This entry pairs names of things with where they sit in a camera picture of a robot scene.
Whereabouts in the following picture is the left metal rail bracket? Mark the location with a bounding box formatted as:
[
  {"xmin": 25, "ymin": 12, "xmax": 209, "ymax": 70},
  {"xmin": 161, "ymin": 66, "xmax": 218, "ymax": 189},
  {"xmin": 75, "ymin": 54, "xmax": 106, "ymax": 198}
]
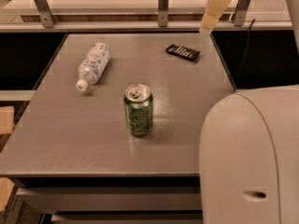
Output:
[{"xmin": 34, "ymin": 0, "xmax": 55, "ymax": 28}]

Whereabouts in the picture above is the metal rail bracket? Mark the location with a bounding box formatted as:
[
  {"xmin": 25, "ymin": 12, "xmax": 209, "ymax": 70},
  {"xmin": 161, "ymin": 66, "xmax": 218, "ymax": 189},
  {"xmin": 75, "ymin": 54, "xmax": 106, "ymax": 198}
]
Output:
[
  {"xmin": 34, "ymin": 0, "xmax": 55, "ymax": 28},
  {"xmin": 232, "ymin": 0, "xmax": 251, "ymax": 26},
  {"xmin": 158, "ymin": 0, "xmax": 169, "ymax": 27}
]

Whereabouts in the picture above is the black rxbar chocolate wrapper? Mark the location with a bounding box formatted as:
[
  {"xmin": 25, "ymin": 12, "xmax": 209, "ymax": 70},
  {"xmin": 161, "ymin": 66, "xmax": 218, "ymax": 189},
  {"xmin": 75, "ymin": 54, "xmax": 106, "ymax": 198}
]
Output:
[{"xmin": 165, "ymin": 44, "xmax": 200, "ymax": 62}]

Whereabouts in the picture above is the right metal rail bracket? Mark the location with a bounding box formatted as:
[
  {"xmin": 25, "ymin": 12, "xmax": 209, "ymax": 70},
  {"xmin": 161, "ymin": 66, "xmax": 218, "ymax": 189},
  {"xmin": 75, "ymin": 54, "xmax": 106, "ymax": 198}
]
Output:
[{"xmin": 232, "ymin": 0, "xmax": 251, "ymax": 26}]

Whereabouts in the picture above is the middle metal rail bracket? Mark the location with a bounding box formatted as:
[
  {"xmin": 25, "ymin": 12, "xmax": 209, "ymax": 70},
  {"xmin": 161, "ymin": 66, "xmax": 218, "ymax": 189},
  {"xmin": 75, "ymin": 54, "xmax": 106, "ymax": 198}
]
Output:
[{"xmin": 158, "ymin": 0, "xmax": 169, "ymax": 27}]

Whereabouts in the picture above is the black cable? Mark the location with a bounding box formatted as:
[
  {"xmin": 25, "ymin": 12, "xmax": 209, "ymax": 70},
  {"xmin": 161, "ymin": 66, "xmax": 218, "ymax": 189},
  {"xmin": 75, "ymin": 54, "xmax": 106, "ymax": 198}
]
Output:
[{"xmin": 235, "ymin": 18, "xmax": 256, "ymax": 85}]

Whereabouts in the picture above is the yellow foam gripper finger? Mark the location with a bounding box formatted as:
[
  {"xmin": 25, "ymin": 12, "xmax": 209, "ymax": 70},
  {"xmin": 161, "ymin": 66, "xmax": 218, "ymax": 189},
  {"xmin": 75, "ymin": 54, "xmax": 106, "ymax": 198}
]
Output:
[{"xmin": 200, "ymin": 0, "xmax": 232, "ymax": 33}]

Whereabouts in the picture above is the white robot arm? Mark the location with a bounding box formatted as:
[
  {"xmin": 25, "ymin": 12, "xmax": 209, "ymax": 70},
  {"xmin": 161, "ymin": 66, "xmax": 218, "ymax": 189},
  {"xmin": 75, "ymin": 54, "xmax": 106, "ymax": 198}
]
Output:
[{"xmin": 199, "ymin": 85, "xmax": 299, "ymax": 224}]

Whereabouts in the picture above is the clear plastic water bottle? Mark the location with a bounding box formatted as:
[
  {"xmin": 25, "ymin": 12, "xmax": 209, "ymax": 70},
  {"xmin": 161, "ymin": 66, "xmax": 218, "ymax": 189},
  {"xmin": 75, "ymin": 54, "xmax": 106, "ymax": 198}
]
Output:
[{"xmin": 76, "ymin": 42, "xmax": 110, "ymax": 91}]

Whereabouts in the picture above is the green soda can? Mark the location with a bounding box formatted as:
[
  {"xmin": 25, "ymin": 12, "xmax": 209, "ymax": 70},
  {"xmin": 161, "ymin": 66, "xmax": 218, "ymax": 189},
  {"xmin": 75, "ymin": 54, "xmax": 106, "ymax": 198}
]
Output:
[{"xmin": 123, "ymin": 84, "xmax": 153, "ymax": 136}]

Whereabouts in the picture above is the grey drawer cabinet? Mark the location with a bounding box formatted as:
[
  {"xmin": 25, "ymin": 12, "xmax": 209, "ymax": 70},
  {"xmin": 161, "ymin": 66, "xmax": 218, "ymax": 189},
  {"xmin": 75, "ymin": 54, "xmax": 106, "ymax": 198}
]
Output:
[{"xmin": 13, "ymin": 175, "xmax": 204, "ymax": 224}]

